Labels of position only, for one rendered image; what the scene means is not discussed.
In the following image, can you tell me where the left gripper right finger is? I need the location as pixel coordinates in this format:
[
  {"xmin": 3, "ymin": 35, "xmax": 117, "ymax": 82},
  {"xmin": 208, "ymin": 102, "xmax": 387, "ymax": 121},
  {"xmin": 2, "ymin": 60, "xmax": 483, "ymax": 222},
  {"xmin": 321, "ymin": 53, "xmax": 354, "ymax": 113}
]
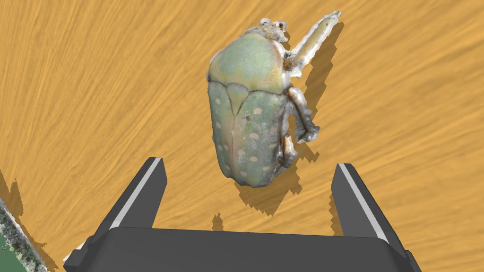
[{"xmin": 330, "ymin": 162, "xmax": 407, "ymax": 253}]

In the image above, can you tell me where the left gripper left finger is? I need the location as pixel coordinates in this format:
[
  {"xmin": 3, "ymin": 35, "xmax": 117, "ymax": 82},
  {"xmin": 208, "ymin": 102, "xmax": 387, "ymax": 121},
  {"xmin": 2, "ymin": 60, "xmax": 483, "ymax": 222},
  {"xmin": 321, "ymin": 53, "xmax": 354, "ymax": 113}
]
[{"xmin": 92, "ymin": 157, "xmax": 168, "ymax": 238}]

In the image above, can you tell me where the green object with mottled rim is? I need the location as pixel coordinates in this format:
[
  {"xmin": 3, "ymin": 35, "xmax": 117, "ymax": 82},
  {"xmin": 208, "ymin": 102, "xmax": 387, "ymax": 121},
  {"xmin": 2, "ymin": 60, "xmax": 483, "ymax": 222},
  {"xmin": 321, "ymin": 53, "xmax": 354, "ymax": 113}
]
[{"xmin": 0, "ymin": 198, "xmax": 49, "ymax": 272}]

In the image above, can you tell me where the green spotted beetle figure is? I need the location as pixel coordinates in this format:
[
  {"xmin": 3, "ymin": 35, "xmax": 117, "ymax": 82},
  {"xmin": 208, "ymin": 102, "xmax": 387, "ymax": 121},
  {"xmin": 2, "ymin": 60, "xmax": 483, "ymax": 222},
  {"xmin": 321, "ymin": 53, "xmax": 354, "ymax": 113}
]
[{"xmin": 206, "ymin": 10, "xmax": 343, "ymax": 188}]

